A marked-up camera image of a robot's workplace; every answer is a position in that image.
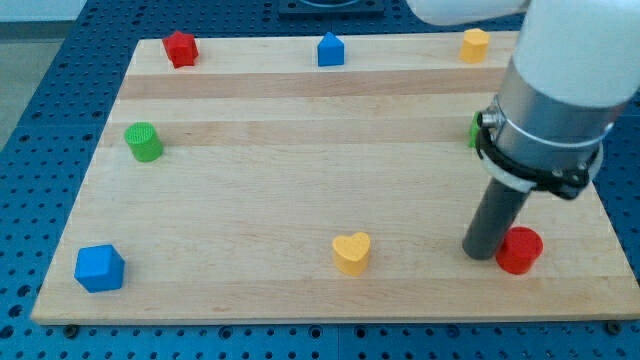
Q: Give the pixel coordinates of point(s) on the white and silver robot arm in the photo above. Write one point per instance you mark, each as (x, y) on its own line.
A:
(574, 68)

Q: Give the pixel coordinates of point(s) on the green block behind arm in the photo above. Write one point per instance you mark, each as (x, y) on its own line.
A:
(474, 129)

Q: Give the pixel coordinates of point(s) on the wooden board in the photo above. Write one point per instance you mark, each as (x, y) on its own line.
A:
(268, 157)

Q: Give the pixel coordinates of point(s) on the yellow hexagon block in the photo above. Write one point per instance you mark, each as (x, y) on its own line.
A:
(474, 46)

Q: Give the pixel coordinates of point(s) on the yellow heart block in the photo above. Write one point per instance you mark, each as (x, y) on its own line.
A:
(351, 253)

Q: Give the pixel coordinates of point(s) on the blue pentagon house block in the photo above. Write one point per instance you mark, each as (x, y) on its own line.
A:
(330, 51)

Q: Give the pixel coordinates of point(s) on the green cylinder block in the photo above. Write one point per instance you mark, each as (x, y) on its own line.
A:
(143, 142)

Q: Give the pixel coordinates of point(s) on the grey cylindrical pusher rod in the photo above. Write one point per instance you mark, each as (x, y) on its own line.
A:
(494, 216)

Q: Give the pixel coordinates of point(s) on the red star block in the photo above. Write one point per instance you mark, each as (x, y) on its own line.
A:
(181, 49)

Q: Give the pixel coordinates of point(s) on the red cylinder block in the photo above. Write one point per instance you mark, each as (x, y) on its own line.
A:
(520, 250)

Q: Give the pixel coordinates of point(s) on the blue cube block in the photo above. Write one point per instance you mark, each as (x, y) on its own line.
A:
(99, 268)

